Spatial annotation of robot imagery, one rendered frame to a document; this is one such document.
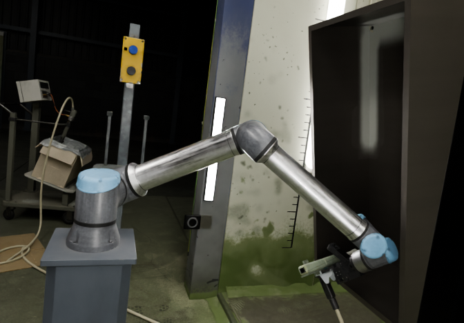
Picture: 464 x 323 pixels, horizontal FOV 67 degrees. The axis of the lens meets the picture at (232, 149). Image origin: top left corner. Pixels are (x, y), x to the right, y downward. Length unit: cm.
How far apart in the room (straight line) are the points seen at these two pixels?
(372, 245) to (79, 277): 101
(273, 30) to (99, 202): 145
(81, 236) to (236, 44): 136
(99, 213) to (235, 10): 139
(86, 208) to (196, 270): 113
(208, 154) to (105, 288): 60
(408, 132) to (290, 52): 118
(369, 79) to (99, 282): 153
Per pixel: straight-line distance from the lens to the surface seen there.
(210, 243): 226
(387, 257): 150
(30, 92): 375
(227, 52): 212
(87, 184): 134
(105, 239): 138
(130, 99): 222
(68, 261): 133
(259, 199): 227
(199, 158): 138
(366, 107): 194
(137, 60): 217
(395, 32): 183
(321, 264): 169
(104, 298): 141
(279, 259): 248
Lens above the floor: 119
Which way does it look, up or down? 6 degrees down
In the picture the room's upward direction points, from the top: 7 degrees clockwise
